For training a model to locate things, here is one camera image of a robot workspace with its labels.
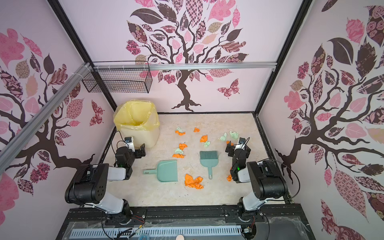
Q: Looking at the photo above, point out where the green hand brush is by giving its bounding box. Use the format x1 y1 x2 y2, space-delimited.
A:
200 151 219 180

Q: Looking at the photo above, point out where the green dustpan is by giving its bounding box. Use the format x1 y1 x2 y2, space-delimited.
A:
143 160 178 183

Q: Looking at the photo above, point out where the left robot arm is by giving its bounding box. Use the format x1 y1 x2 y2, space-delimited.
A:
65 144 146 225

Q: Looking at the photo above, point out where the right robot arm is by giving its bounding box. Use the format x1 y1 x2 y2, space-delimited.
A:
225 142 289 222

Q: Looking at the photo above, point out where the pale green scrap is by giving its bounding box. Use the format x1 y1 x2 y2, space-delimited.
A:
219 133 227 142

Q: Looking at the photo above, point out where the green scrap right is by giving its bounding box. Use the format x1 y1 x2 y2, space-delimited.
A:
229 131 239 140

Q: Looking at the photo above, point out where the orange scrap centre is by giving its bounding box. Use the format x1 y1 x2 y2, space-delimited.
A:
200 135 208 143

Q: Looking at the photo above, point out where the yellow-lined trash bin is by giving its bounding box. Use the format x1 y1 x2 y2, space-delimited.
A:
113 100 160 148

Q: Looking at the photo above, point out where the orange green scrap pile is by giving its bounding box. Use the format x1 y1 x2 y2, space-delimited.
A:
172 144 188 159

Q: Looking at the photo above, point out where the green orange scrap far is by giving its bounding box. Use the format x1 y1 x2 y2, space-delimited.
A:
175 127 186 136

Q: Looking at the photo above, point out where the large orange paper scrap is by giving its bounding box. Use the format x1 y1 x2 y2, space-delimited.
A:
185 174 204 190

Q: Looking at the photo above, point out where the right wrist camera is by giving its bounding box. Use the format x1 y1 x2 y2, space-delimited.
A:
235 137 250 150

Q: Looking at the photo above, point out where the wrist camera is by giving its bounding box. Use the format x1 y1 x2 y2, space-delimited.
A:
124 137 135 152
235 137 250 150

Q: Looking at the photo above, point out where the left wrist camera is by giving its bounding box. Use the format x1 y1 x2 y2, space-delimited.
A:
124 137 135 152

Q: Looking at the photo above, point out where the black wire basket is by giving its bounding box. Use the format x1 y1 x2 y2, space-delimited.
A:
82 60 153 94

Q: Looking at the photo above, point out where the white slotted cable duct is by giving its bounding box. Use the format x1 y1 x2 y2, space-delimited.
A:
68 226 242 240

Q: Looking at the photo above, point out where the aluminium rail back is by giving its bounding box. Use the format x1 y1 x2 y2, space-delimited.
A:
93 62 277 71

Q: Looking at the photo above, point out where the aluminium rail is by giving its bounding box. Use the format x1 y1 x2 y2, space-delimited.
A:
93 62 277 71
1 63 92 173

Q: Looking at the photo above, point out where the black base frame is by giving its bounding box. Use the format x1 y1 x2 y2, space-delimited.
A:
57 204 315 240

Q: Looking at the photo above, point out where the aluminium rail left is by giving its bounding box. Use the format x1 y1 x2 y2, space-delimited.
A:
1 63 92 173

